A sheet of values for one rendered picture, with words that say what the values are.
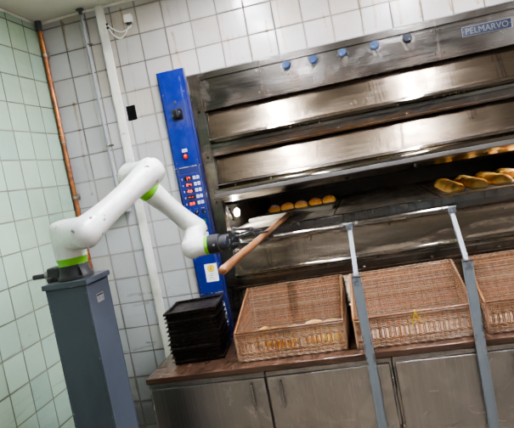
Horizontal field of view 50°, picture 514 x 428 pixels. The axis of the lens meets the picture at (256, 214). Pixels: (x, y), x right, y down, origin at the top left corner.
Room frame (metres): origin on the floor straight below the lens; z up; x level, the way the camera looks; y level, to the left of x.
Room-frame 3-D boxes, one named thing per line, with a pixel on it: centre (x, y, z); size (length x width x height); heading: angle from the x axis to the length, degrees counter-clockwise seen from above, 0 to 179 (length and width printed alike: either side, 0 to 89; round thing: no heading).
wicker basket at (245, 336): (2.89, -0.09, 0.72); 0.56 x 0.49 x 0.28; 79
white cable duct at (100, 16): (3.28, 0.67, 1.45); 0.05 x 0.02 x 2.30; 79
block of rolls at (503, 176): (3.33, -1.36, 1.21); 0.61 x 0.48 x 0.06; 169
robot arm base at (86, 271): (2.34, 0.85, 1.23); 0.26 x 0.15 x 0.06; 77
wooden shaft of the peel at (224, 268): (2.67, -0.02, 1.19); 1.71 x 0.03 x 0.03; 168
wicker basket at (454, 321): (2.75, -0.66, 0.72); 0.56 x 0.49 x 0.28; 79
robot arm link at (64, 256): (2.32, 0.78, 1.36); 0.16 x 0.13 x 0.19; 43
